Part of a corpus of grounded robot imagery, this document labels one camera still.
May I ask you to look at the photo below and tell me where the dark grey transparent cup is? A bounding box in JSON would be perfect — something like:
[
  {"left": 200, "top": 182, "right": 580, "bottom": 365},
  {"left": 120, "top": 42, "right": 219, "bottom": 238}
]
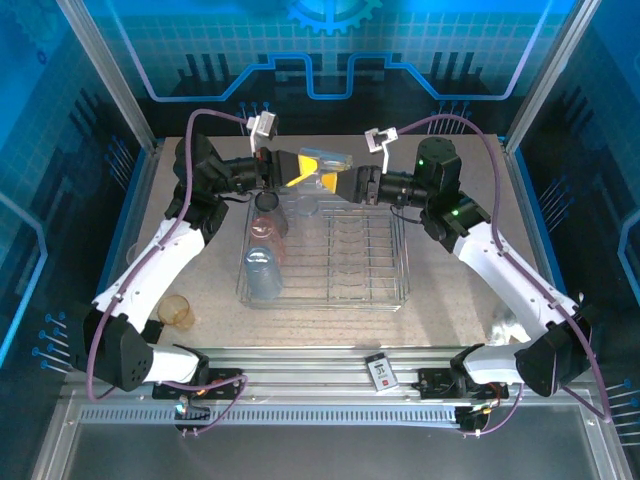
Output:
[{"left": 254, "top": 192, "right": 290, "bottom": 239}]

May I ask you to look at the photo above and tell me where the red transparent plastic cup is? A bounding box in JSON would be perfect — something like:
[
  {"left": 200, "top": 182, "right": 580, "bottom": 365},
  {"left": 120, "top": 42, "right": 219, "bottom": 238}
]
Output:
[{"left": 249, "top": 217, "right": 286, "bottom": 266}]

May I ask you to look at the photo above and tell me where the blue transparent plastic cup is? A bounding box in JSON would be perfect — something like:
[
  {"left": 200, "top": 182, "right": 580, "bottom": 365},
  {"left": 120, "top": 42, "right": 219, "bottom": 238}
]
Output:
[{"left": 243, "top": 245, "right": 285, "bottom": 300}]

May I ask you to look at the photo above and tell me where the chrome wire dish rack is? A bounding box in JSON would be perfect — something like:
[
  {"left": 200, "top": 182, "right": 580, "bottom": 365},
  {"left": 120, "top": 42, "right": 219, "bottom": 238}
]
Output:
[{"left": 234, "top": 194, "right": 412, "bottom": 310}]

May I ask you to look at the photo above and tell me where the amber transparent plastic cup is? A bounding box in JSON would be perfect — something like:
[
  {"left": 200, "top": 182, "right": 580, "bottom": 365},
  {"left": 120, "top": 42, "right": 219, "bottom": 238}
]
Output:
[{"left": 157, "top": 294, "right": 196, "bottom": 331}]

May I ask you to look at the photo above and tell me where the white cloth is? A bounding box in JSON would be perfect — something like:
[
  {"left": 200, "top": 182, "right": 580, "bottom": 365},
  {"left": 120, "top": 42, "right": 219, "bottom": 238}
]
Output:
[{"left": 487, "top": 292, "right": 586, "bottom": 347}]

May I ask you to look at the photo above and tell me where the black white label card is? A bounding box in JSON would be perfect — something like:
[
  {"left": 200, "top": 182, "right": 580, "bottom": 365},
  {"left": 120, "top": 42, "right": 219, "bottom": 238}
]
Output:
[{"left": 367, "top": 352, "right": 396, "bottom": 394}]

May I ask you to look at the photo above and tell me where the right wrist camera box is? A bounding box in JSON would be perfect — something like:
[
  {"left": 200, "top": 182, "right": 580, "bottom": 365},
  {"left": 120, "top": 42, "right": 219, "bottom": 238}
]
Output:
[{"left": 364, "top": 127, "right": 399, "bottom": 174}]

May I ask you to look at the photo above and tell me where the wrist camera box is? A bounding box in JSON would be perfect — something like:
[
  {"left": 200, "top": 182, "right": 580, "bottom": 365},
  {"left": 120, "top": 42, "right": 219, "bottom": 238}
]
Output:
[
  {"left": 364, "top": 127, "right": 399, "bottom": 174},
  {"left": 248, "top": 112, "right": 279, "bottom": 154}
]

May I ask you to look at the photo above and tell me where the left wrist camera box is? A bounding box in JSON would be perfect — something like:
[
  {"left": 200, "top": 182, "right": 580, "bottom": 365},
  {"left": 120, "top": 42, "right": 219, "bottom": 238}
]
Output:
[{"left": 248, "top": 112, "right": 279, "bottom": 154}]

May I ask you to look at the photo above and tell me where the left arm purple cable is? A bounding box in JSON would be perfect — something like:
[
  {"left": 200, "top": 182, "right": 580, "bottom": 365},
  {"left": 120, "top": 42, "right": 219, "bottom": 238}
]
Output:
[{"left": 85, "top": 108, "right": 251, "bottom": 436}]

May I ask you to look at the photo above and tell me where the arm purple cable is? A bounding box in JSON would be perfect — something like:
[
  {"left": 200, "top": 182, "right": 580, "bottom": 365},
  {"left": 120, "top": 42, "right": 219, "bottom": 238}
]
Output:
[
  {"left": 397, "top": 113, "right": 614, "bottom": 436},
  {"left": 85, "top": 108, "right": 251, "bottom": 436}
]

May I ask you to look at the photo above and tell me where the aluminium side rail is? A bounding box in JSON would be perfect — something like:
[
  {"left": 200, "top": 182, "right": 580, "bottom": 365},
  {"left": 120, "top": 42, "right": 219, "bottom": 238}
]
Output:
[
  {"left": 499, "top": 137, "right": 571, "bottom": 301},
  {"left": 99, "top": 138, "right": 166, "bottom": 301}
]

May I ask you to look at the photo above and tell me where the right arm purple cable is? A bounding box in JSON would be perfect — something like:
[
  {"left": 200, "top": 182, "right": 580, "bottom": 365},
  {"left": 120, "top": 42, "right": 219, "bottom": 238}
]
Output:
[{"left": 397, "top": 113, "right": 614, "bottom": 436}]

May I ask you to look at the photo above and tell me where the aluminium frame post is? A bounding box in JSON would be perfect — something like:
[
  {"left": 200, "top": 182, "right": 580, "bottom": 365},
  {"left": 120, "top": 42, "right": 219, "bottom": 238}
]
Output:
[
  {"left": 55, "top": 0, "right": 164, "bottom": 154},
  {"left": 503, "top": 0, "right": 601, "bottom": 154}
]

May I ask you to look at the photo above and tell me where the aluminium front rail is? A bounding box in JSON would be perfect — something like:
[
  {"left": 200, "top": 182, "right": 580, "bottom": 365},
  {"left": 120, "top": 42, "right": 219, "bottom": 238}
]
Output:
[{"left": 64, "top": 347, "right": 601, "bottom": 406}]

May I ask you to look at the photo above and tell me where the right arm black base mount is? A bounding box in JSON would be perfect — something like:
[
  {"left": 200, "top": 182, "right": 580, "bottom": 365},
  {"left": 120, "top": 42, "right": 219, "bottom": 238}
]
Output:
[{"left": 417, "top": 367, "right": 511, "bottom": 401}]

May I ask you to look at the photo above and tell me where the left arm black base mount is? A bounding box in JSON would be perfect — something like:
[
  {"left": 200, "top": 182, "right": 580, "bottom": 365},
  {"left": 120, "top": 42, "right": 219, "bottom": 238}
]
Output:
[{"left": 149, "top": 367, "right": 246, "bottom": 401}]

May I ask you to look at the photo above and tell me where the grey slotted cable duct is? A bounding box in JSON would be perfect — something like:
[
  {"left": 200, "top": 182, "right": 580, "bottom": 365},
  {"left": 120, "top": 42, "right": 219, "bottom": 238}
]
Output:
[{"left": 79, "top": 405, "right": 459, "bottom": 426}]

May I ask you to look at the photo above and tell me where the black cable connector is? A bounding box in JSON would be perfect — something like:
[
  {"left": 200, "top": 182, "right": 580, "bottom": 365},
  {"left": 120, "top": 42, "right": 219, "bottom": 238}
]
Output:
[
  {"left": 173, "top": 394, "right": 211, "bottom": 436},
  {"left": 455, "top": 404, "right": 494, "bottom": 440}
]

